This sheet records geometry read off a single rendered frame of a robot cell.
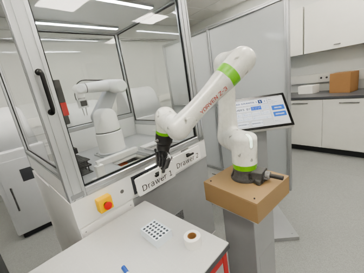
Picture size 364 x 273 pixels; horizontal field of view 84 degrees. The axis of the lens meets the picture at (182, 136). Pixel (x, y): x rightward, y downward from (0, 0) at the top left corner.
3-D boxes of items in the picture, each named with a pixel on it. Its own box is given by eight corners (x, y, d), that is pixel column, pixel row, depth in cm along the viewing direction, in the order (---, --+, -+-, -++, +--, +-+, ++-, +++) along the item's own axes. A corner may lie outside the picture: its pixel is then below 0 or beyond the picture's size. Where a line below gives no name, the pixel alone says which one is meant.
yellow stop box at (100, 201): (115, 207, 105) (111, 195, 103) (102, 214, 100) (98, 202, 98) (110, 204, 108) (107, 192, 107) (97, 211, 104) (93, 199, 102)
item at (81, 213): (206, 155, 166) (204, 138, 162) (78, 229, 98) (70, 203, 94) (140, 144, 232) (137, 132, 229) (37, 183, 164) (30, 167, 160)
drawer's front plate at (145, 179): (175, 175, 135) (173, 160, 132) (140, 196, 115) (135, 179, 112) (174, 175, 136) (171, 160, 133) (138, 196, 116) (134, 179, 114)
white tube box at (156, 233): (172, 236, 90) (171, 229, 89) (157, 248, 84) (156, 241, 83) (156, 225, 98) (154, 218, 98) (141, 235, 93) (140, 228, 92)
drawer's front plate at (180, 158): (201, 158, 158) (199, 144, 156) (174, 173, 139) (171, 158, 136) (199, 157, 160) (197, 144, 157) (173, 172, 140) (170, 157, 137)
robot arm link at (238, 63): (249, 62, 102) (235, 43, 97) (266, 59, 90) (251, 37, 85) (225, 89, 101) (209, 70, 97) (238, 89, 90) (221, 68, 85)
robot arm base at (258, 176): (286, 177, 103) (286, 167, 102) (278, 192, 93) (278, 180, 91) (238, 168, 120) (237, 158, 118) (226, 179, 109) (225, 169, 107)
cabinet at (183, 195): (218, 236, 187) (207, 155, 167) (117, 345, 118) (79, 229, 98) (154, 204, 253) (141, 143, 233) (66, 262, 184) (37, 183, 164)
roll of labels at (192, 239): (183, 251, 81) (182, 242, 80) (185, 237, 88) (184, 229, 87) (201, 250, 80) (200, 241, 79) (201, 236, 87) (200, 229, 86)
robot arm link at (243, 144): (245, 158, 118) (244, 126, 113) (262, 168, 103) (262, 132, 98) (225, 163, 115) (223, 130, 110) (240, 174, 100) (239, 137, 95)
